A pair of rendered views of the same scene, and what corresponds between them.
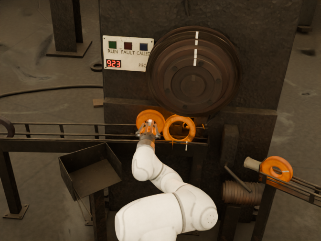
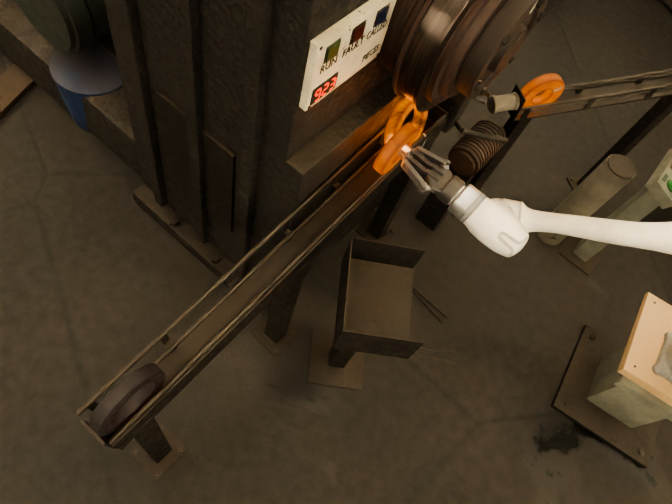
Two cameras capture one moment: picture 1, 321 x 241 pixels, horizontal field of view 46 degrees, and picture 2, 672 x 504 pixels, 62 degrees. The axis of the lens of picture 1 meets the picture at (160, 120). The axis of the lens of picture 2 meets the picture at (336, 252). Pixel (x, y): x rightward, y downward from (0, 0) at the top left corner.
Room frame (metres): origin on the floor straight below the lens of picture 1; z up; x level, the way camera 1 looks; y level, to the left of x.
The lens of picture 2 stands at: (1.40, 1.02, 1.97)
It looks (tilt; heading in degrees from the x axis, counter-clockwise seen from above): 61 degrees down; 288
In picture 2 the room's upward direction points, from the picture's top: 22 degrees clockwise
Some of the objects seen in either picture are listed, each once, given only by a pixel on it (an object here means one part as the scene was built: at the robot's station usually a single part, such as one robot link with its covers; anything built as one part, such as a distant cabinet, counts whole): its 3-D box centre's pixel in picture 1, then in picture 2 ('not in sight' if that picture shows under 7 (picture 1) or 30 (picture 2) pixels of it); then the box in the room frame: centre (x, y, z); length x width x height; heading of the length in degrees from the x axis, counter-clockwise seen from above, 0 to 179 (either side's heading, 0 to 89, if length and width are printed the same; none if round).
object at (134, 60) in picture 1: (128, 54); (349, 49); (1.80, 0.18, 1.15); 0.26 x 0.02 x 0.18; 87
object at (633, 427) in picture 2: not in sight; (637, 383); (0.53, -0.27, 0.16); 0.40 x 0.40 x 0.31; 4
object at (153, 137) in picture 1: (147, 139); (443, 183); (1.50, 0.06, 0.83); 0.09 x 0.08 x 0.07; 177
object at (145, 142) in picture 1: (145, 148); (465, 201); (1.42, 0.07, 0.83); 0.09 x 0.06 x 0.09; 87
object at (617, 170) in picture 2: not in sight; (581, 203); (1.06, -0.76, 0.26); 0.12 x 0.12 x 0.52
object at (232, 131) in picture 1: (228, 145); (452, 96); (1.67, -0.39, 0.68); 0.11 x 0.08 x 0.24; 177
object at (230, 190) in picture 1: (236, 217); (456, 178); (1.52, -0.47, 0.27); 0.22 x 0.13 x 0.53; 87
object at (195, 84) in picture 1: (192, 83); (502, 44); (1.57, -0.15, 1.11); 0.28 x 0.06 x 0.28; 87
